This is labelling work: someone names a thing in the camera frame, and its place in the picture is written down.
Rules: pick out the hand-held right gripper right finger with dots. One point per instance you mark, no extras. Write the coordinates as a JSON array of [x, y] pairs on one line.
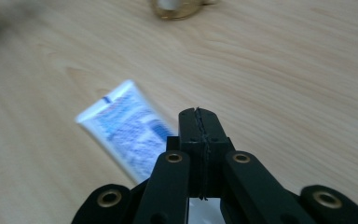
[[217, 137]]

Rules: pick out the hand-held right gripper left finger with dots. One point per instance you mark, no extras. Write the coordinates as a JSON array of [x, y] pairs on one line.
[[189, 140]]

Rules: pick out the white blue toothpaste tube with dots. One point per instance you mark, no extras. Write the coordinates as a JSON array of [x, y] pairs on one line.
[[127, 130]]

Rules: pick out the amber transparent cup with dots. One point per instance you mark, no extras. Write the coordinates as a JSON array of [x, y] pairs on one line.
[[180, 14]]

